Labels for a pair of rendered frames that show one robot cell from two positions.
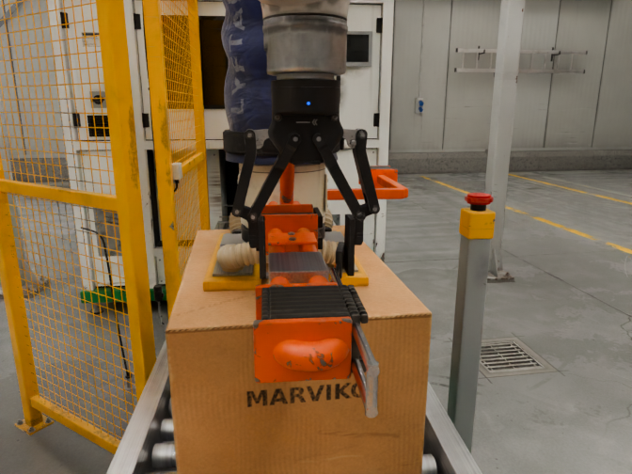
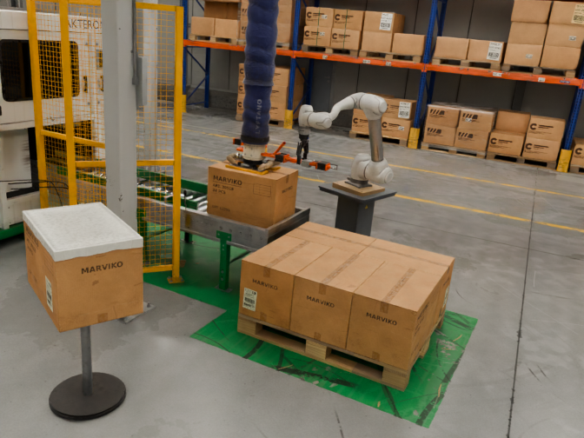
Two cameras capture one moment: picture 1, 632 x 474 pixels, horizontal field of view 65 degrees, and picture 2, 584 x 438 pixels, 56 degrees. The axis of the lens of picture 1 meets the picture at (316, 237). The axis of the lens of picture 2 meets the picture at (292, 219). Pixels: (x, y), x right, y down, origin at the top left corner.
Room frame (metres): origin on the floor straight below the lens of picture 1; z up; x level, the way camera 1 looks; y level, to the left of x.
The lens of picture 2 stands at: (-1.57, 3.52, 2.01)
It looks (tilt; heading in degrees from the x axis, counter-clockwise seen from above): 19 degrees down; 302
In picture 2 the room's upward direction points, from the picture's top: 5 degrees clockwise
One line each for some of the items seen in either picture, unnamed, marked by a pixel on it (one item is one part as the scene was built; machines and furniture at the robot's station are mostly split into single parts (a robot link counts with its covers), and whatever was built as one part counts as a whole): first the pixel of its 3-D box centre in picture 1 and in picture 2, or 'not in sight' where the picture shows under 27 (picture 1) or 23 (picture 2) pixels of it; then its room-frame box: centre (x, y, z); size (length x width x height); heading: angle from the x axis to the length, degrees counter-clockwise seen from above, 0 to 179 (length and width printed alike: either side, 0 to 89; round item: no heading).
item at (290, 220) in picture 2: not in sight; (288, 221); (0.63, 0.03, 0.58); 0.70 x 0.03 x 0.06; 95
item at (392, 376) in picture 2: not in sight; (345, 318); (-0.07, 0.26, 0.07); 1.20 x 1.00 x 0.14; 5
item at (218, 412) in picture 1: (286, 349); (252, 192); (0.97, 0.06, 0.75); 0.60 x 0.40 x 0.40; 9
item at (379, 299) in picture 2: not in sight; (349, 284); (-0.07, 0.26, 0.34); 1.20 x 1.00 x 0.40; 5
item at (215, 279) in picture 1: (237, 250); (247, 167); (0.97, 0.16, 0.97); 0.34 x 0.10 x 0.05; 6
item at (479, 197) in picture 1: (478, 201); not in sight; (1.25, -0.42, 1.02); 0.07 x 0.07 x 0.04
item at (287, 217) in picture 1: (288, 228); (282, 157); (0.73, 0.04, 1.08); 0.10 x 0.08 x 0.06; 96
